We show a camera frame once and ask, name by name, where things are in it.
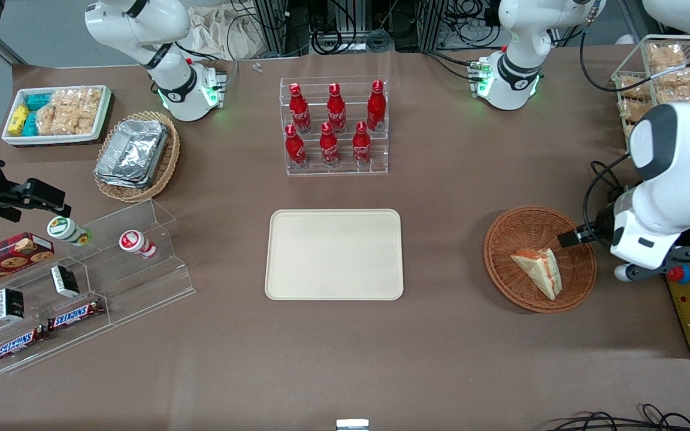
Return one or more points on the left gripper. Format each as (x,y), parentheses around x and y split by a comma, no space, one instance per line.
(603,223)

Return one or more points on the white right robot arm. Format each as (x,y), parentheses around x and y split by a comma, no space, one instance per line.
(171,72)

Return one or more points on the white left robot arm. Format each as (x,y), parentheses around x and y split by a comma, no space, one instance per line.
(680,161)

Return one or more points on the wrapped triangle sandwich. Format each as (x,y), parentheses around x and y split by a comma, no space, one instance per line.
(539,270)

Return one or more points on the brown wicker basket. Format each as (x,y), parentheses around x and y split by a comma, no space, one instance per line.
(518,230)

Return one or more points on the aluminium foil tray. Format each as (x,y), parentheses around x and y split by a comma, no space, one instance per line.
(132,152)

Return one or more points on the light wicker basket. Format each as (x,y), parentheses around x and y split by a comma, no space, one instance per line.
(168,161)

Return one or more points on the beige plastic tray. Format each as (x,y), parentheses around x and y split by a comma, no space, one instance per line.
(334,254)

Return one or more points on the teal snack box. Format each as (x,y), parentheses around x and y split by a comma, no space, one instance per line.
(38,102)
(30,124)

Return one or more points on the yellow snack box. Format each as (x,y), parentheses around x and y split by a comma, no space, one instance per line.
(19,120)

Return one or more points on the clear bag of rice crackers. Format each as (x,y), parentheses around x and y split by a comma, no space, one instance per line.
(66,123)
(78,99)

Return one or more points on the green lid yogurt cup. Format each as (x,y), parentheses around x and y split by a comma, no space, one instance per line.
(66,230)

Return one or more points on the red tartan cookie box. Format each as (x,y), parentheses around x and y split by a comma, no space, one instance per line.
(3,257)

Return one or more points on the red emergency stop button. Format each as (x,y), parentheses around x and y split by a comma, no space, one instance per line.
(680,274)

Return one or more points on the white plastic bin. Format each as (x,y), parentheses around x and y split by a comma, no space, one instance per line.
(105,111)

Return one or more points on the small black white box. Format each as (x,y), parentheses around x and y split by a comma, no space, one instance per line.
(64,281)
(11,305)

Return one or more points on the clear bag of fried snacks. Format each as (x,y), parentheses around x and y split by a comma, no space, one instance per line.
(633,87)
(633,111)
(677,78)
(665,55)
(680,94)

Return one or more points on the red lid yogurt cup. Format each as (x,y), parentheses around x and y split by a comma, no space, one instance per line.
(136,243)

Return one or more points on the Snickers chocolate bar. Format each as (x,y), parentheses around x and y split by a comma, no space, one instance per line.
(75,314)
(20,345)

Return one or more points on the clear acrylic stepped shelf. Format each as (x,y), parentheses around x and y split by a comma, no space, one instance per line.
(135,281)

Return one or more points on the clear acrylic bottle rack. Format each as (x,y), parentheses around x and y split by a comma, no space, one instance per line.
(375,152)

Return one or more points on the red cola bottle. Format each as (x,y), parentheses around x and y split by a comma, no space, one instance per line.
(376,108)
(299,111)
(329,146)
(336,111)
(295,149)
(361,146)

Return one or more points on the white crumpled cloth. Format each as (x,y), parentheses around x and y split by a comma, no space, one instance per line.
(219,30)

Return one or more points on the small silver white device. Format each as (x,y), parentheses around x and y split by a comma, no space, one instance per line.
(352,425)

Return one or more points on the aluminium frame post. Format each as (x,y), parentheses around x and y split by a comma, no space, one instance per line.
(273,24)

